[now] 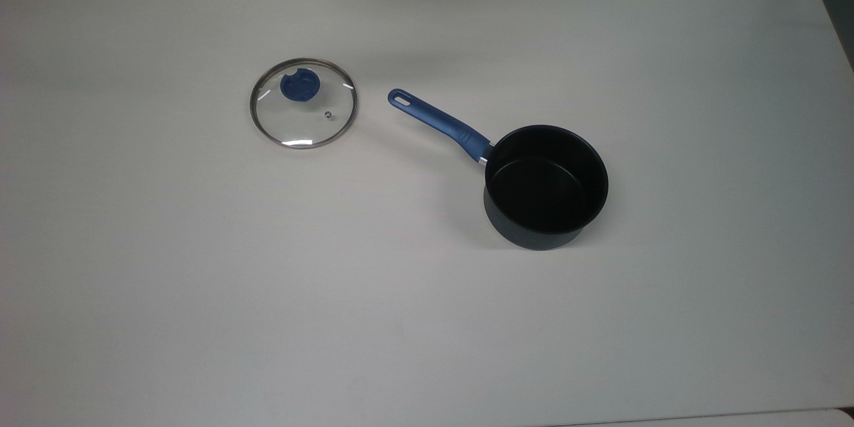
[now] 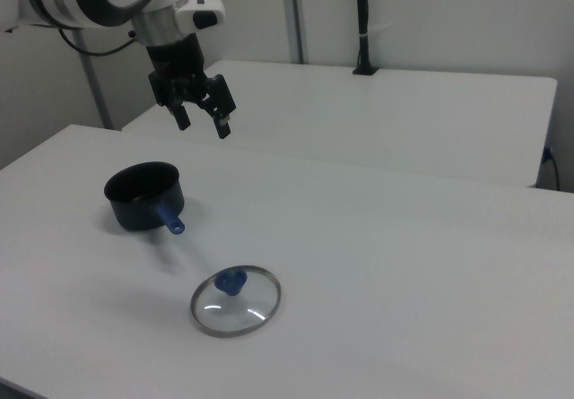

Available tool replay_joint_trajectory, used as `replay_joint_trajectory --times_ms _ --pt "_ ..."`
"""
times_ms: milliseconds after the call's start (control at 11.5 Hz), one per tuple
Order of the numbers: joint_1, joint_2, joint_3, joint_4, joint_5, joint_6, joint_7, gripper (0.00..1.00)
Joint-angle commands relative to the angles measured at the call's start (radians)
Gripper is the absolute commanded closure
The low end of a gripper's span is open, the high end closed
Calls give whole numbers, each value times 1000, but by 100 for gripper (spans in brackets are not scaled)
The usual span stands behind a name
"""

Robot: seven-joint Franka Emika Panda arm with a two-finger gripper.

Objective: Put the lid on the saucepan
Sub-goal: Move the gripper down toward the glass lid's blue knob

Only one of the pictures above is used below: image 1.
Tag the glass lid with blue knob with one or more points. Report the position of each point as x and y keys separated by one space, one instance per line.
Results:
x=303 y=103

